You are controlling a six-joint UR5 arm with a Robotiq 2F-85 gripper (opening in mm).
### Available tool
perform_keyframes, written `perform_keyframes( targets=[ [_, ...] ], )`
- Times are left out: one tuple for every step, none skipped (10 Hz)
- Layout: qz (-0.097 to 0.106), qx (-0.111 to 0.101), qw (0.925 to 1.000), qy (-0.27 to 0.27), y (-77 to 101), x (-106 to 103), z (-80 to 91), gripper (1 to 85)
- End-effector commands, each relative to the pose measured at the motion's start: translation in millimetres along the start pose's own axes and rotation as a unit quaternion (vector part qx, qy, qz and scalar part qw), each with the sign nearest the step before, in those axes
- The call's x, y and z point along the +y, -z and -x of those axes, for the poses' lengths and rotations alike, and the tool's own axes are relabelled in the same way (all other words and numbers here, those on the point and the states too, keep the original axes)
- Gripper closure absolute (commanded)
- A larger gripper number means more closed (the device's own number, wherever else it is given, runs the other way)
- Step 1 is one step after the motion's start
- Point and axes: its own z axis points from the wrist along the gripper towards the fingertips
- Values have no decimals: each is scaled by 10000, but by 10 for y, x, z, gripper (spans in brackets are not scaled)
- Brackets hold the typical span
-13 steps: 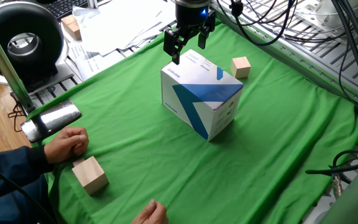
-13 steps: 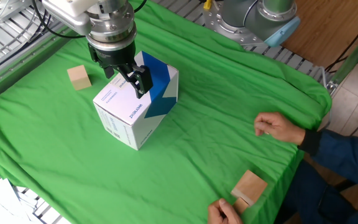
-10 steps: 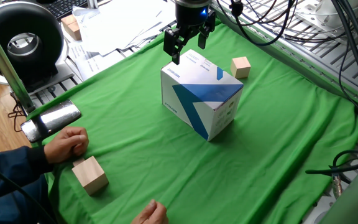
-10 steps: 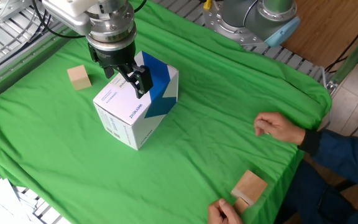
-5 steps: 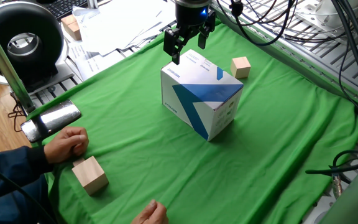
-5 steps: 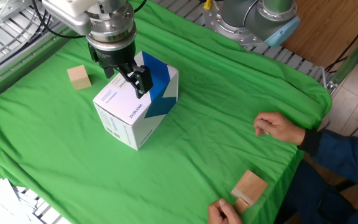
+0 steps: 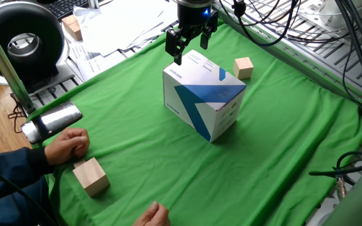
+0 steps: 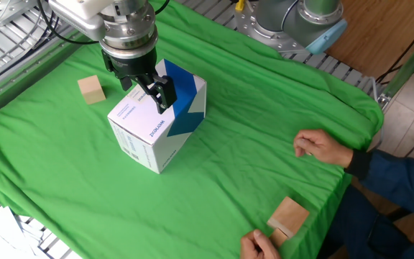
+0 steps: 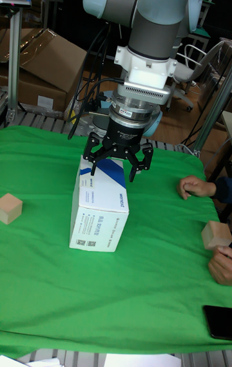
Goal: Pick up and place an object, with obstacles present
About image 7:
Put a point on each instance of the light wooden block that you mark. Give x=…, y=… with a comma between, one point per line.
x=69, y=20
x=75, y=31

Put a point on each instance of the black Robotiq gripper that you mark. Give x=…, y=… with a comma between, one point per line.
x=193, y=14

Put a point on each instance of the aluminium frame post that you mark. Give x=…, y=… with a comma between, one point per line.
x=8, y=72

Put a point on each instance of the person's left hand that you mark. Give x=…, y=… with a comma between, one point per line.
x=68, y=146

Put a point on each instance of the person's dark blue trousers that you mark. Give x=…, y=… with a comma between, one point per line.
x=17, y=210

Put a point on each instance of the black round fan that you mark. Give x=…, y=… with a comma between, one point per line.
x=46, y=31

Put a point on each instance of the small wooden cube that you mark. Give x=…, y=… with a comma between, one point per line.
x=243, y=68

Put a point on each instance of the left forearm blue sleeve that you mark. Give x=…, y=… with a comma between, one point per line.
x=11, y=169

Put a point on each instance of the white plastic device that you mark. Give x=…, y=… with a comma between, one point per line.
x=341, y=12

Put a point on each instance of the white blue cardboard box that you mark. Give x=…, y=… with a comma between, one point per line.
x=200, y=94

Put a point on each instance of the stack of white papers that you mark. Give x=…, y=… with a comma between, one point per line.
x=121, y=28

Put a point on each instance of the notched wooden block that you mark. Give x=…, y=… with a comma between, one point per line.
x=91, y=177

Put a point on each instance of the glossy smartphone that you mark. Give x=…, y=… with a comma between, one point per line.
x=52, y=120

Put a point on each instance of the aluminium table edge rail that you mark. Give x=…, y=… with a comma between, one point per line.
x=294, y=59

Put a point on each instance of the green cloth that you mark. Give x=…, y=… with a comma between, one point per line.
x=137, y=141

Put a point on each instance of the person's right hand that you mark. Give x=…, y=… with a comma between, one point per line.
x=154, y=216

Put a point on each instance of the black keyboard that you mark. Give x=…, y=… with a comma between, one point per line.
x=64, y=7

